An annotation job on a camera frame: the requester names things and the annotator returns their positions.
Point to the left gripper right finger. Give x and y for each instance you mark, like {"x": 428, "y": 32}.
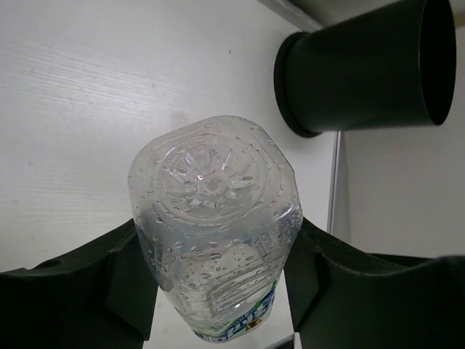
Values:
{"x": 341, "y": 297}

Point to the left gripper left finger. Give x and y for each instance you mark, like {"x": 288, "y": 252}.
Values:
{"x": 100, "y": 295}

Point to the clear bottle blue white label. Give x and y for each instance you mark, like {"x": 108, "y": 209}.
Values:
{"x": 216, "y": 209}

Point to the black cylindrical bin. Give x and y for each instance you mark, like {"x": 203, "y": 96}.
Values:
{"x": 391, "y": 67}

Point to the right aluminium rail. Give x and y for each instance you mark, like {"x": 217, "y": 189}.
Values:
{"x": 334, "y": 178}

